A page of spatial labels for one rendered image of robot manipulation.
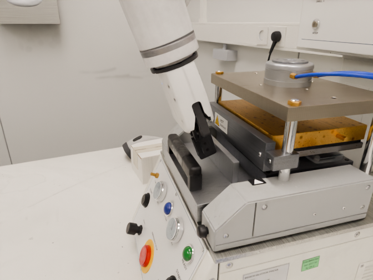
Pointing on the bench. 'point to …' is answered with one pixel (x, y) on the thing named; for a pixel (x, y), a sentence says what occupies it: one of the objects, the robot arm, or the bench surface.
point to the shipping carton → (145, 158)
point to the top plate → (297, 90)
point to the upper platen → (302, 129)
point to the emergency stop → (145, 255)
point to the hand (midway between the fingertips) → (203, 145)
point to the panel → (157, 251)
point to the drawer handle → (186, 161)
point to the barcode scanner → (136, 143)
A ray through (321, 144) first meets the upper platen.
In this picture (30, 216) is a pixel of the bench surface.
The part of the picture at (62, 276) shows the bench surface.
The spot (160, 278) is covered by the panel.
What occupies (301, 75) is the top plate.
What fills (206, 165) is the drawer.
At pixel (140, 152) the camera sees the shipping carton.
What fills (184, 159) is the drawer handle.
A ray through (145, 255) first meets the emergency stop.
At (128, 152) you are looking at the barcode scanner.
